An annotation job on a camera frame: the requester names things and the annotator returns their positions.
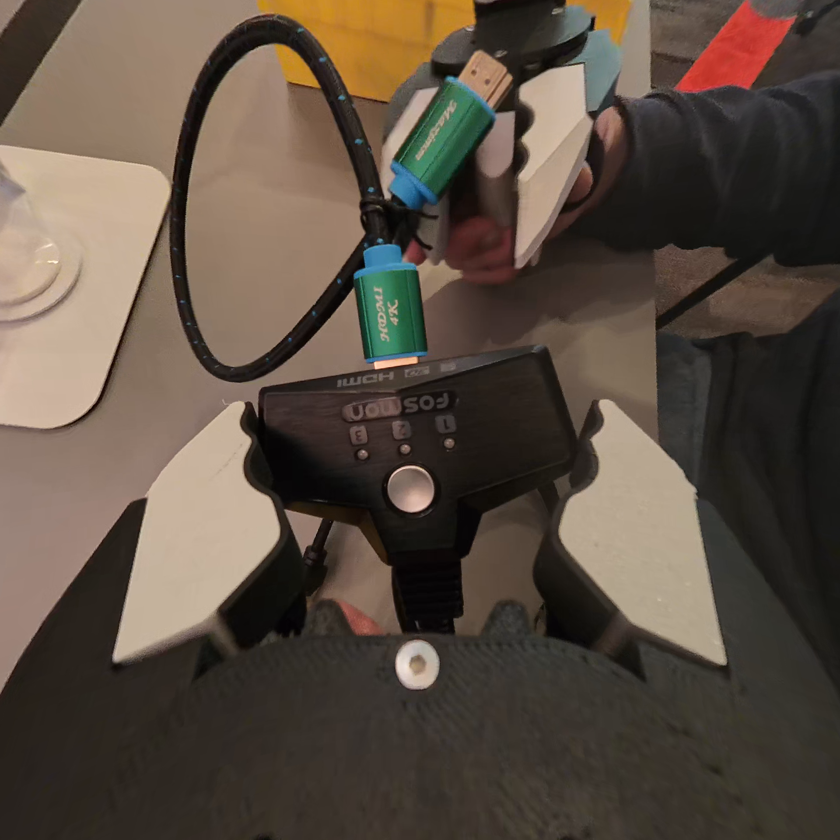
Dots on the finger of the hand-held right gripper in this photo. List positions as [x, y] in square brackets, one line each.
[551, 151]
[407, 111]

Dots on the thin black metal bar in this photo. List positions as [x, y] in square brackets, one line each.
[709, 295]

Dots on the wooden book stand white base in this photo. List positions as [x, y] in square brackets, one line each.
[118, 262]

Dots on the person's right forearm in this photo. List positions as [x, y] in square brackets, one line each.
[722, 164]

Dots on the person's dark hoodie torso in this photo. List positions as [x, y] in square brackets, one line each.
[774, 492]

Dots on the black HDMI switch box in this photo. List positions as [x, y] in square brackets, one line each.
[499, 407]

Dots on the yellow plastic bin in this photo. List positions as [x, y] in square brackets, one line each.
[341, 39]

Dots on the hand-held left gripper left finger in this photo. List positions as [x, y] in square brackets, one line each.
[197, 538]

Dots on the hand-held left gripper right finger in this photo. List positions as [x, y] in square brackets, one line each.
[636, 558]

